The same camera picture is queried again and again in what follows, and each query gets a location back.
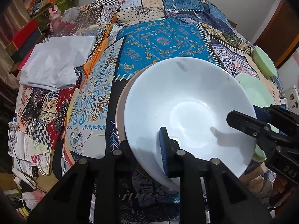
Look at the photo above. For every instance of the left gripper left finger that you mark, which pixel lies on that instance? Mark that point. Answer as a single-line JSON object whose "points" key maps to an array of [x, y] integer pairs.
{"points": [[69, 201]]}

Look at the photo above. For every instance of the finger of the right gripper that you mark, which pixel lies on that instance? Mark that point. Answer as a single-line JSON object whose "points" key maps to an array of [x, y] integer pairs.
{"points": [[252, 125]]}

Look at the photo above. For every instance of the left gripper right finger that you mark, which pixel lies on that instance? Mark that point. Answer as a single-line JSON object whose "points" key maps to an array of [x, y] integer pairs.
{"points": [[209, 191]]}

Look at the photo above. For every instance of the mint green plate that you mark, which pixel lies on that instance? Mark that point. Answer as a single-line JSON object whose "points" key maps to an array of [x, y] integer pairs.
{"points": [[257, 97]]}

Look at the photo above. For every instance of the green bowl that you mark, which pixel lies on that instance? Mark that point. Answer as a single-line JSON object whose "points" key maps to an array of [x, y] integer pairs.
{"points": [[263, 62]]}

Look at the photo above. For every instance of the white bowl black spots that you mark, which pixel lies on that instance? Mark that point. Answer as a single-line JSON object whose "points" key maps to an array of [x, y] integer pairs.
{"points": [[191, 98]]}

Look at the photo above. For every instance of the pink bowl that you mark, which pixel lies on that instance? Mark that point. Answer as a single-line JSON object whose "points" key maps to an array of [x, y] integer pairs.
{"points": [[119, 113]]}

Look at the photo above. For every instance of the person right hand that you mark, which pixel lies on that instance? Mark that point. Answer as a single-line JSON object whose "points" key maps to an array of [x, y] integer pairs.
{"points": [[279, 185]]}

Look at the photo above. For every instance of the patchwork tablecloth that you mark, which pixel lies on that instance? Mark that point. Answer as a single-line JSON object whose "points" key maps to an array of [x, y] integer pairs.
{"points": [[131, 35]]}

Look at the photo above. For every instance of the wooden wardrobe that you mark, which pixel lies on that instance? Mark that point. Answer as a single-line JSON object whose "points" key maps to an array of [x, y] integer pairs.
{"points": [[280, 37]]}

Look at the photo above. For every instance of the cardboard box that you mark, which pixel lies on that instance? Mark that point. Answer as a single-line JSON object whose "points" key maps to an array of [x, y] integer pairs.
{"points": [[233, 24]]}

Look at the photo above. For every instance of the white folded cloth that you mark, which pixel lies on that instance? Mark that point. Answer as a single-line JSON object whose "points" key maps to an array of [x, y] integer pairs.
{"points": [[51, 65]]}

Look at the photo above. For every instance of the red box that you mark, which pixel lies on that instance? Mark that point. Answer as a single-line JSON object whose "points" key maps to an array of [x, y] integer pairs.
{"points": [[22, 36]]}

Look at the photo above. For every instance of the pink rabbit toy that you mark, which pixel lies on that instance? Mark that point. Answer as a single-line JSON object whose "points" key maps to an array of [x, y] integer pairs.
{"points": [[54, 17]]}

